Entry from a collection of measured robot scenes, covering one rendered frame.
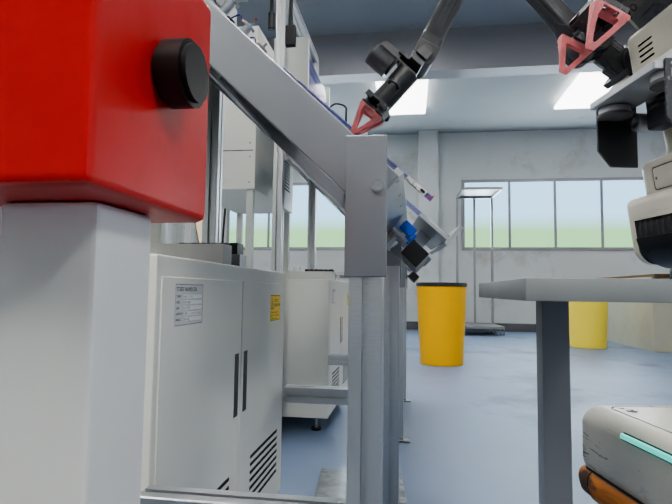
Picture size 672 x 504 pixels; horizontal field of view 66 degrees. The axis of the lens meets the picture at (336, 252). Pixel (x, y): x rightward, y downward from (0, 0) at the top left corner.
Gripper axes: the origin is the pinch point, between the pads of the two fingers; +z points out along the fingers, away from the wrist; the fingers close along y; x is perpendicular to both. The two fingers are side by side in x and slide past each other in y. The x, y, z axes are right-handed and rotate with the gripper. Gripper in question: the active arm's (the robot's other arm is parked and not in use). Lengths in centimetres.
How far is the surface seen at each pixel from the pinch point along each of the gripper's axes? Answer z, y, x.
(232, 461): 65, 30, 34
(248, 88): 13, 61, 3
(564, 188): -237, -692, 97
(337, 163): 13, 61, 19
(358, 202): 15, 65, 25
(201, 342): 48, 46, 18
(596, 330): -74, -460, 204
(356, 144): 10, 65, 20
